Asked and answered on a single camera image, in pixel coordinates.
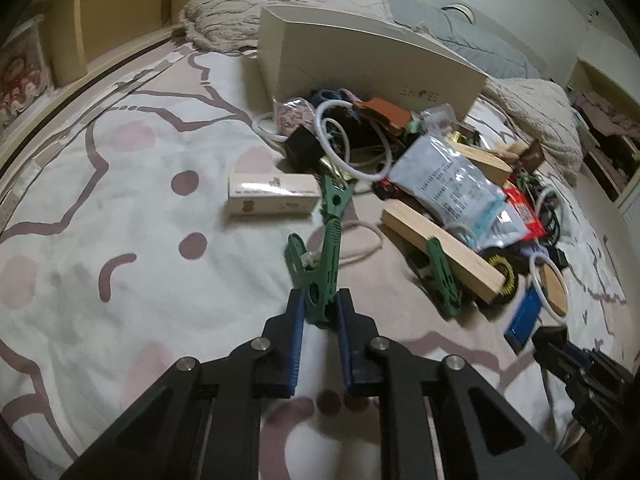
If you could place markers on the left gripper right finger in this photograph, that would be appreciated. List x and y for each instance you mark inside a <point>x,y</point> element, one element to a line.
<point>437,418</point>

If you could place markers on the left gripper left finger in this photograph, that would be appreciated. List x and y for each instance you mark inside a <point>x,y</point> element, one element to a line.
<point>201,420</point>

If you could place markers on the green plastic clamp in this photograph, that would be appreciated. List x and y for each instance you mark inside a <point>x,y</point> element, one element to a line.
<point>316,276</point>
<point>440,282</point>

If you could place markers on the blue lighter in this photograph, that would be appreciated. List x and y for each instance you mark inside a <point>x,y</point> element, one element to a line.
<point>524,321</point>

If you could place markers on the long wooden block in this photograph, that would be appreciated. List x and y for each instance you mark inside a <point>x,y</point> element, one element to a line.
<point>473,272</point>

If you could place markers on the patterned bed sheet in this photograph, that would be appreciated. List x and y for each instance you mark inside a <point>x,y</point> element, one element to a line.
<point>121,258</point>

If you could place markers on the round black gold tin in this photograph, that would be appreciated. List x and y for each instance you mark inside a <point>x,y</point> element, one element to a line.
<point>496,258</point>

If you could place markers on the red snack packet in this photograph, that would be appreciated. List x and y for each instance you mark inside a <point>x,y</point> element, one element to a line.
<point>535,228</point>

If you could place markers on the small cream cardboard box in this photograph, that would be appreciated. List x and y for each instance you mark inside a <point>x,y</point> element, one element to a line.
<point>270,194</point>

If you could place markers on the clear packet of face masks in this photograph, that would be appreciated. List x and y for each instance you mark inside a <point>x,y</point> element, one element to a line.
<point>457,193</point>

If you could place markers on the short wooden block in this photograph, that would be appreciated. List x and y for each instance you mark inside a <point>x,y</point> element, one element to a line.
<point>494,169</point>

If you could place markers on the right side clothes shelf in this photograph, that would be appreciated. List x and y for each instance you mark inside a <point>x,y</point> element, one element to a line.
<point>608,121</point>

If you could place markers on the black square box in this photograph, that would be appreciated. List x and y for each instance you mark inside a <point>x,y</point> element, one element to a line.
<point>303,150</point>

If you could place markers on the large beige shoe box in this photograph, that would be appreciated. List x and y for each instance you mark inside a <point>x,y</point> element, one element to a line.
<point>301,50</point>

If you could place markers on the grey pillow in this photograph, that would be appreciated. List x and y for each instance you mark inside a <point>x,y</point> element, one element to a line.
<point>483,49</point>

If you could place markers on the wooden bedside shelf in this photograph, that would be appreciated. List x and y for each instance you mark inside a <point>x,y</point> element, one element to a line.
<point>84,40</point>

